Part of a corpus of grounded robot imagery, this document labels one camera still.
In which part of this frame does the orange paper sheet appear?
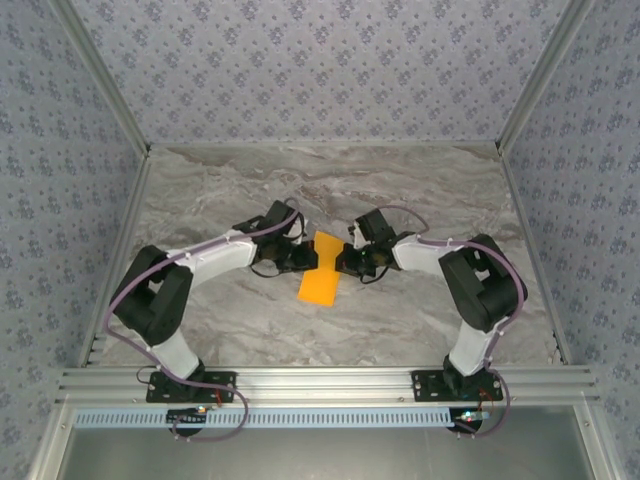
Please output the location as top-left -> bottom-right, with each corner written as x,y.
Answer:
296,230 -> 347,307

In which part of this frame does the aluminium mounting beam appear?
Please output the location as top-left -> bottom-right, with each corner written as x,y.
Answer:
55,364 -> 601,406

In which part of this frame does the small black controller board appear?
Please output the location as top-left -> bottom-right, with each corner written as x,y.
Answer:
166,407 -> 212,427
452,408 -> 494,436

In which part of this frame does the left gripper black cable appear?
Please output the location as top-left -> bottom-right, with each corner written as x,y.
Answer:
248,259 -> 296,280

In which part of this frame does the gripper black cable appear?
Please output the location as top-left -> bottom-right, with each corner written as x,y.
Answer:
359,264 -> 397,286
248,259 -> 296,280

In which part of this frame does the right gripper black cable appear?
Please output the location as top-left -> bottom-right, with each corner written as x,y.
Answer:
359,264 -> 397,286

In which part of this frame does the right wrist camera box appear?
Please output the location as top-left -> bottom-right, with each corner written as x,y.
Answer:
348,207 -> 397,247

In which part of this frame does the aluminium table end rail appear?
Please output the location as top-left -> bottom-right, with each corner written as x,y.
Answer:
147,141 -> 501,150

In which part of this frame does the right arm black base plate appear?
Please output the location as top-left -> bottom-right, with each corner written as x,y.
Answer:
409,368 -> 505,404

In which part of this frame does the aluminium table side rail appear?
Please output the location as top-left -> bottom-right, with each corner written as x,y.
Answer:
77,149 -> 154,369
497,143 -> 575,366

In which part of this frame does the slotted pale cable duct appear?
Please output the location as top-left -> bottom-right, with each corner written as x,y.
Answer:
73,407 -> 464,430

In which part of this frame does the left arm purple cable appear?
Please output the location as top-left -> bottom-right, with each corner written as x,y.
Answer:
104,207 -> 250,444

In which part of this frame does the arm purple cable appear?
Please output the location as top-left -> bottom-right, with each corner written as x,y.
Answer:
104,207 -> 250,444
373,205 -> 529,440

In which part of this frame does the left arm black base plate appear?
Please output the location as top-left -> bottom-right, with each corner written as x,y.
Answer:
145,370 -> 237,404

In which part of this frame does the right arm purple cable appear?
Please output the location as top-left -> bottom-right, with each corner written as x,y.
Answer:
373,205 -> 529,440

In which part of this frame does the aluminium frame post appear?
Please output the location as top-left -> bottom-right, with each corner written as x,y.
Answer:
494,0 -> 597,151
49,0 -> 154,157

